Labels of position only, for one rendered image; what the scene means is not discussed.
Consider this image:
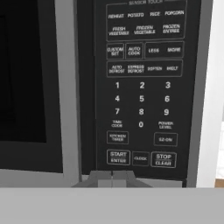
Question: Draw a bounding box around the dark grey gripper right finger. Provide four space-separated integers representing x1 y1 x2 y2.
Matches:
112 170 153 189

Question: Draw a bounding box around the microwave door with dark window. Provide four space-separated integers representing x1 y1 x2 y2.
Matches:
0 0 83 189

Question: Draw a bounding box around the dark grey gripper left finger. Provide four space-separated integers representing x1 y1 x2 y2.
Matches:
71 170 114 189

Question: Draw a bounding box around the grey and black microwave oven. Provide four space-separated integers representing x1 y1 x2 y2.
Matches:
74 0 214 189

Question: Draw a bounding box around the white cupboard panel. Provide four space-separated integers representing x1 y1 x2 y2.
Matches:
195 0 224 189

